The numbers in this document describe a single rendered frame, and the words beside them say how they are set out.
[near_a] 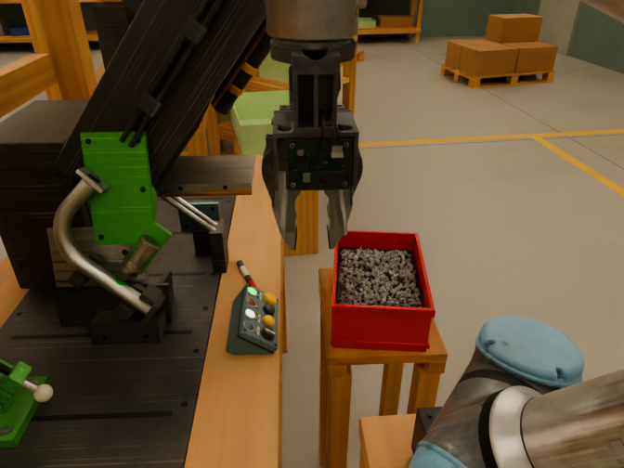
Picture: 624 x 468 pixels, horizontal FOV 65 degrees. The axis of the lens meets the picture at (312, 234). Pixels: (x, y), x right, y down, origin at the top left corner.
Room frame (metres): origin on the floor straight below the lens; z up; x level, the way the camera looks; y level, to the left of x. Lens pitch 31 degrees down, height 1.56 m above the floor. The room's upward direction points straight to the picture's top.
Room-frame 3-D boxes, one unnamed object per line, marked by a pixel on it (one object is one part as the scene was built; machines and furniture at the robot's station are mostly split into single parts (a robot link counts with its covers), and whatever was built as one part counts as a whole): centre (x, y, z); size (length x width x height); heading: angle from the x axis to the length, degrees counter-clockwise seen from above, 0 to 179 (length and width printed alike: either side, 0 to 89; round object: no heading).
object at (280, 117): (0.42, 0.00, 1.43); 0.09 x 0.08 x 0.12; 3
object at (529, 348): (0.42, -0.25, 1.11); 0.13 x 0.12 x 0.14; 144
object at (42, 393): (0.54, 0.44, 0.96); 0.06 x 0.03 x 0.06; 93
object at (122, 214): (0.85, 0.36, 1.17); 0.13 x 0.12 x 0.20; 3
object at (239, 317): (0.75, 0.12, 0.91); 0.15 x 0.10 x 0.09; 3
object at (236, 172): (1.01, 0.33, 1.11); 0.39 x 0.16 x 0.03; 93
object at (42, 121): (1.02, 0.57, 1.07); 0.30 x 0.18 x 0.34; 3
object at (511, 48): (6.73, -2.46, 0.37); 1.20 x 0.80 x 0.74; 106
